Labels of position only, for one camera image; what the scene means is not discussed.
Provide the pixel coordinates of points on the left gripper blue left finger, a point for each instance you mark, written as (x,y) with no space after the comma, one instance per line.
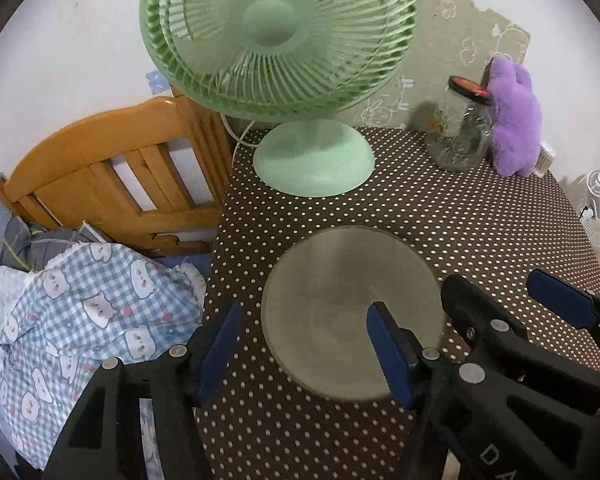
(101,438)

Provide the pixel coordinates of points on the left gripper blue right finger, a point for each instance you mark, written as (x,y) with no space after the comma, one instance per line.
(419,380)

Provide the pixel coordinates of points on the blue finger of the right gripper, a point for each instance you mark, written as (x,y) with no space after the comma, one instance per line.
(578,308)
(499,341)

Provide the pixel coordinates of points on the green ceramic bowl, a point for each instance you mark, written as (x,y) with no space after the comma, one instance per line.
(314,306)

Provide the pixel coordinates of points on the brown polka dot tablecloth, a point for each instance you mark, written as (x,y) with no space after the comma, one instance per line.
(492,230)

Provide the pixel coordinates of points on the blue checkered cloth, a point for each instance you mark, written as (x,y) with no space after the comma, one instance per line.
(91,302)

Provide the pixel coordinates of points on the cotton swab container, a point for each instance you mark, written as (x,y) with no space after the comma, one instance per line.
(546,158)

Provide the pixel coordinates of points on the glass jar with lid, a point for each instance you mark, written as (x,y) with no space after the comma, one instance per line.
(460,129)

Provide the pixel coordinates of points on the purple plush toy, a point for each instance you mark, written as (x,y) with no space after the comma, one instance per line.
(516,118)

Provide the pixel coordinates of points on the wooden chair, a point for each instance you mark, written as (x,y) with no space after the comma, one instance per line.
(114,170)

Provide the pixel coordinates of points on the green desk fan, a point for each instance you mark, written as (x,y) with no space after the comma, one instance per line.
(294,64)

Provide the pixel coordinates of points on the green patterned wall mat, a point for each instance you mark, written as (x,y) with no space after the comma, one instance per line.
(455,38)

